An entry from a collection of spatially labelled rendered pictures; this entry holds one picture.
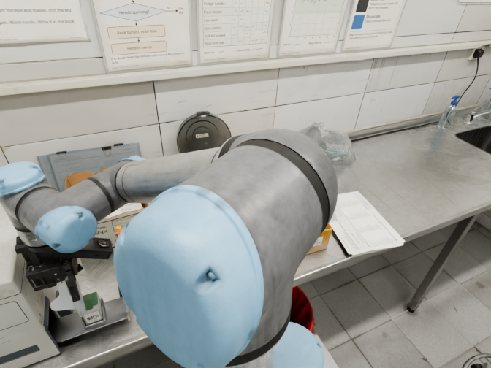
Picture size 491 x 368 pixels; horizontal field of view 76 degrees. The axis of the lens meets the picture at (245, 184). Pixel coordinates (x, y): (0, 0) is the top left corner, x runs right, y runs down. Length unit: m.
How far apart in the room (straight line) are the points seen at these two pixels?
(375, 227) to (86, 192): 0.99
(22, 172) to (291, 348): 0.54
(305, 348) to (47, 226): 0.46
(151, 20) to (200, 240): 1.02
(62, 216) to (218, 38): 0.89
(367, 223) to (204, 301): 1.11
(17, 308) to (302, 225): 0.68
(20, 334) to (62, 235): 0.39
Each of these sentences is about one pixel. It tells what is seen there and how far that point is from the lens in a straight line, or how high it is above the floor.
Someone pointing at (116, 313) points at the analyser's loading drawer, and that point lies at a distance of 0.95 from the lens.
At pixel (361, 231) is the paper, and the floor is 0.89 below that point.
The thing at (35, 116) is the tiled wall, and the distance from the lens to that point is 1.25.
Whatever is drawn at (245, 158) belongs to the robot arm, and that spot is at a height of 1.56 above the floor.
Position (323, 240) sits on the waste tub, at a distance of 1.09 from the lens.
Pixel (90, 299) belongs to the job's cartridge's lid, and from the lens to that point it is 0.91.
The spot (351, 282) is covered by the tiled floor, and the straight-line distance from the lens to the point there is 2.22.
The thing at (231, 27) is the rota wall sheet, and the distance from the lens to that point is 1.25.
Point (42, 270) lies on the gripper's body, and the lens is 0.76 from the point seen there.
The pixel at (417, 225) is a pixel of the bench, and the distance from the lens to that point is 1.37.
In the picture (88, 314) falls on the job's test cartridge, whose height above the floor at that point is 0.96.
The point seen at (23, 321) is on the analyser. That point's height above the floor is 1.04.
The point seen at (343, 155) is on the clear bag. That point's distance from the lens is 1.57.
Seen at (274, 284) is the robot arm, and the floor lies 1.51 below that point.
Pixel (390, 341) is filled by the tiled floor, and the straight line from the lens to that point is 2.08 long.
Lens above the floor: 1.69
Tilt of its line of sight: 37 degrees down
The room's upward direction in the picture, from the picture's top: 3 degrees clockwise
